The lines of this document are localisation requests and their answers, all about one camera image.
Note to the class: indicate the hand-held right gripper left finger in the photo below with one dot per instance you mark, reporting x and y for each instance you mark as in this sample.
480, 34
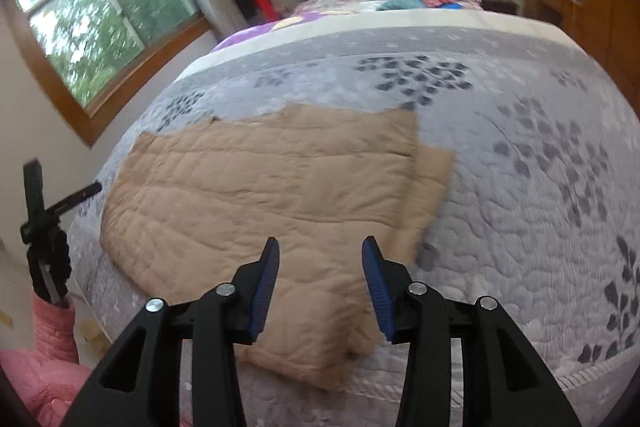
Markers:
265, 287

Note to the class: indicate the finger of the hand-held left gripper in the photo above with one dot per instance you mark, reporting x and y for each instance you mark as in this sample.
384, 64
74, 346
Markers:
75, 197
33, 187

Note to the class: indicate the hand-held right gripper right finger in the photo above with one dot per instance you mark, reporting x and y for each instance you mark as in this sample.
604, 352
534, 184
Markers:
380, 292

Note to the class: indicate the beige quilted jacket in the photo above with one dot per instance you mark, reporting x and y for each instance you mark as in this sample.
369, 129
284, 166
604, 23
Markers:
225, 207

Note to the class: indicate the person's left forearm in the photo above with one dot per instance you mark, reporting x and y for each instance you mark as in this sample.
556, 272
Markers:
55, 332

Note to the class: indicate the pink quilted garment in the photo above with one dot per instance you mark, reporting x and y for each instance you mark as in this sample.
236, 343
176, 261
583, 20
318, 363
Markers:
40, 382

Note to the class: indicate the grey floral quilt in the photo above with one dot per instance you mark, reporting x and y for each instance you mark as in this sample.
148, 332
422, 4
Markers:
500, 232

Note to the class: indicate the large wooden framed window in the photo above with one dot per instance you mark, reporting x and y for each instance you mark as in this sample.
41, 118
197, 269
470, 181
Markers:
100, 7

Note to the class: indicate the red hanging garment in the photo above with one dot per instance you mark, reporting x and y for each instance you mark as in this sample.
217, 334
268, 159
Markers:
260, 4

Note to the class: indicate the purple and white blanket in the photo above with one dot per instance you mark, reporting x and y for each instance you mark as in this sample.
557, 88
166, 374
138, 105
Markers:
350, 23

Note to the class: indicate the teal cloth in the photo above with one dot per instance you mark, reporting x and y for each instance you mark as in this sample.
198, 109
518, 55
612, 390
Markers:
400, 2

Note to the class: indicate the dark nightstand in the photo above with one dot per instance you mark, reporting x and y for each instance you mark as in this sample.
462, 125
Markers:
497, 4

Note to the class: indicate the wooden desk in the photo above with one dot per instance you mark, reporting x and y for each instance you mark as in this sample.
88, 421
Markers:
545, 2

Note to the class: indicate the wooden wardrobe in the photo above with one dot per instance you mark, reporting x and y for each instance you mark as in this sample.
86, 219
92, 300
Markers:
620, 32

